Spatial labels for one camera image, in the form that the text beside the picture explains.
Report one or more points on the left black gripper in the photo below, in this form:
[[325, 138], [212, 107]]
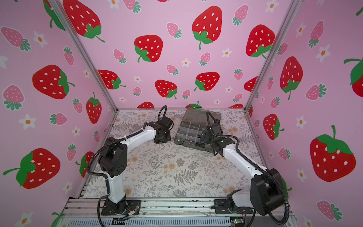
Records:
[[169, 138]]

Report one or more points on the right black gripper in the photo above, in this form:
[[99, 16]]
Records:
[[211, 132]]

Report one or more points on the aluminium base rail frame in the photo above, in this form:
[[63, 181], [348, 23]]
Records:
[[158, 212]]

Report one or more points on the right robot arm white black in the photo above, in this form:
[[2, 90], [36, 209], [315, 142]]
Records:
[[267, 195]]

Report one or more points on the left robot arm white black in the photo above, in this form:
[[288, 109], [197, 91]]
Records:
[[114, 154]]

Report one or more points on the grey plastic compartment box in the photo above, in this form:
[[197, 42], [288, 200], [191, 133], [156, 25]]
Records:
[[194, 132]]

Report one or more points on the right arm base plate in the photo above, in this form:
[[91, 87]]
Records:
[[224, 206]]

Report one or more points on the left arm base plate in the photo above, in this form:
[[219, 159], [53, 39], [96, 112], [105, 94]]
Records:
[[122, 208]]

